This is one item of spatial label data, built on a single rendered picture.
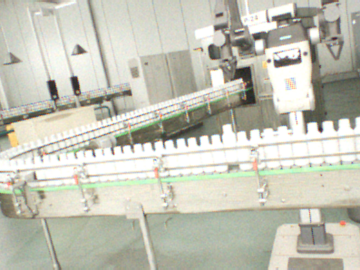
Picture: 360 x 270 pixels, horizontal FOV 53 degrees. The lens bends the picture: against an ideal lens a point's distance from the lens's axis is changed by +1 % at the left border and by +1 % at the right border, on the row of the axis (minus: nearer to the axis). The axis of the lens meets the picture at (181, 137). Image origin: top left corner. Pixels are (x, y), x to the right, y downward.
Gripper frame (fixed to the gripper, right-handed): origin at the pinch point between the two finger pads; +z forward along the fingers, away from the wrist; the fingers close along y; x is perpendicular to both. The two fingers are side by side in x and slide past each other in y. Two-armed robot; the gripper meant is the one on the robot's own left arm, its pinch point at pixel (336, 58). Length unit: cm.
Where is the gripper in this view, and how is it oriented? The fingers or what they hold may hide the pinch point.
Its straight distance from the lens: 167.9
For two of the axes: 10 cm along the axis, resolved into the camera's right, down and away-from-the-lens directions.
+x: -9.1, 1.2, 3.9
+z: 2.0, 9.6, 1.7
